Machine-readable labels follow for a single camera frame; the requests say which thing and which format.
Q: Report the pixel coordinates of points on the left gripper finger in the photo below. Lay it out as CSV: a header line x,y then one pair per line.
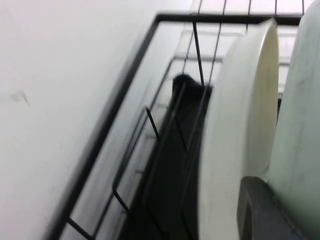
x,y
262,212

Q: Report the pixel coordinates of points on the pale green plate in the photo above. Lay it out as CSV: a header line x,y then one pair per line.
x,y
300,100

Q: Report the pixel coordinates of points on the cream white plate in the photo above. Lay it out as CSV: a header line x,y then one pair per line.
x,y
232,125

